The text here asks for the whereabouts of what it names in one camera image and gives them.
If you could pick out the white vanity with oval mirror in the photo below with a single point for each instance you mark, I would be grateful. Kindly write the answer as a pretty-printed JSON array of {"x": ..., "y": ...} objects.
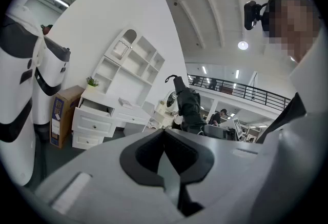
[{"x": 164, "y": 112}]

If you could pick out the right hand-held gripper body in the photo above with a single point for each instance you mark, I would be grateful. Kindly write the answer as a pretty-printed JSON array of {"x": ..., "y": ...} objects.
[{"x": 220, "y": 132}]

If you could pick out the white hutch shelf unit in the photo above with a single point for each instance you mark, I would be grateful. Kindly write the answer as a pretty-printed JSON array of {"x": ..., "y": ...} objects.
[{"x": 133, "y": 64}]

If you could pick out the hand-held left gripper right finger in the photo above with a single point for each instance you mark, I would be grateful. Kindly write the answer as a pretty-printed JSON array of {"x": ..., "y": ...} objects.
[{"x": 197, "y": 164}]

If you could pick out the white drawer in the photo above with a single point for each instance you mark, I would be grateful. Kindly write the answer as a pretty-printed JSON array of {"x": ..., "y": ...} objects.
[{"x": 93, "y": 109}]

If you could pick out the small round ceiling light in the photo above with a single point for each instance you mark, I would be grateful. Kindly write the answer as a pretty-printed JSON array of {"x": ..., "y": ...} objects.
[{"x": 243, "y": 45}]

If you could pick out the small potted plant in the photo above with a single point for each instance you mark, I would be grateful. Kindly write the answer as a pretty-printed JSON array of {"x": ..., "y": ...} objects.
[{"x": 91, "y": 84}]

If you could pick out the black metal railing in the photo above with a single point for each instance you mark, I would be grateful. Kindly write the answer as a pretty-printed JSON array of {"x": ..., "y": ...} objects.
[{"x": 243, "y": 91}]

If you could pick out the black head-mounted camera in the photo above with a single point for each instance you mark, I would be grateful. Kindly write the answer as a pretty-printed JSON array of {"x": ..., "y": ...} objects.
[{"x": 250, "y": 16}]

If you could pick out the large white black robot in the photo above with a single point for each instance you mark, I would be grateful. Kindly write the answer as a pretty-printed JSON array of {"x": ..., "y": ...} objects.
[{"x": 12, "y": 84}]

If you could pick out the book with pale cover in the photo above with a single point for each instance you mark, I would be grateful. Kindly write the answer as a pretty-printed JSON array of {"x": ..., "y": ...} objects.
[{"x": 125, "y": 103}]

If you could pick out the white desk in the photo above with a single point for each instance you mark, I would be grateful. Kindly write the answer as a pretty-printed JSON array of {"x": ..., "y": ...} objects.
[{"x": 89, "y": 125}]

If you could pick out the brown cardboard box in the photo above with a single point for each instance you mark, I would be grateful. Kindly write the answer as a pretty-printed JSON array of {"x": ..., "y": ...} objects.
[{"x": 64, "y": 112}]

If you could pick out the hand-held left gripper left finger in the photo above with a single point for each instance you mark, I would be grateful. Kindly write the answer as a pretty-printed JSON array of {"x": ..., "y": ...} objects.
[{"x": 128, "y": 164}]

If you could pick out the person's white clothed torso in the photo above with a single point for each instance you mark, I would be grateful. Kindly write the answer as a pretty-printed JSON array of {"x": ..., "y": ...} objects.
[{"x": 307, "y": 146}]

